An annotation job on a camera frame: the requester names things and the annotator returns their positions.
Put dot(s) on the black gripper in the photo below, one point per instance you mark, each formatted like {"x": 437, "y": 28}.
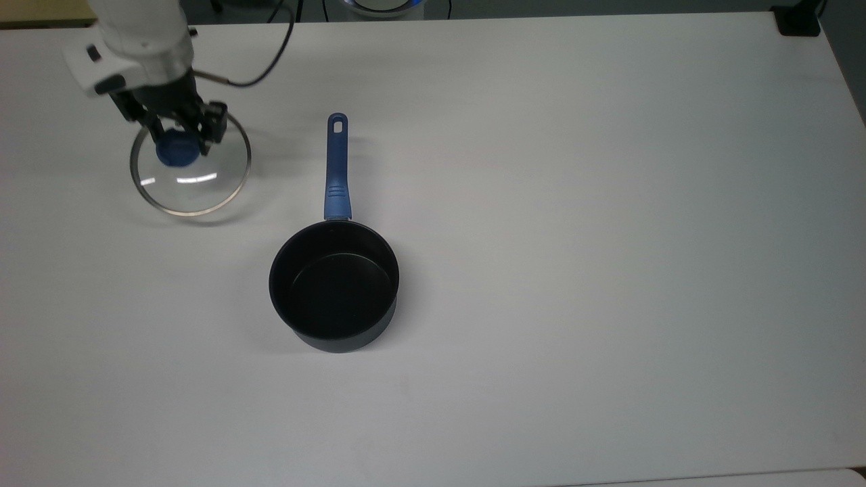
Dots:
{"x": 162, "y": 98}

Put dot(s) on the glass lid with blue knob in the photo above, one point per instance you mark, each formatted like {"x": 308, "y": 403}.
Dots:
{"x": 193, "y": 193}

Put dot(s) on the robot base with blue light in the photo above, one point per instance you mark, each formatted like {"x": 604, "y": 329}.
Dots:
{"x": 379, "y": 5}

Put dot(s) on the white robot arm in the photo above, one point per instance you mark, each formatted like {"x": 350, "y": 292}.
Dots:
{"x": 142, "y": 37}

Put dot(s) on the light wooden table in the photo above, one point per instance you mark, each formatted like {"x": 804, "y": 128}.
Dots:
{"x": 40, "y": 10}

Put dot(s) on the black clamp block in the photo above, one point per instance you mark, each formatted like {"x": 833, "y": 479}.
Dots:
{"x": 798, "y": 20}

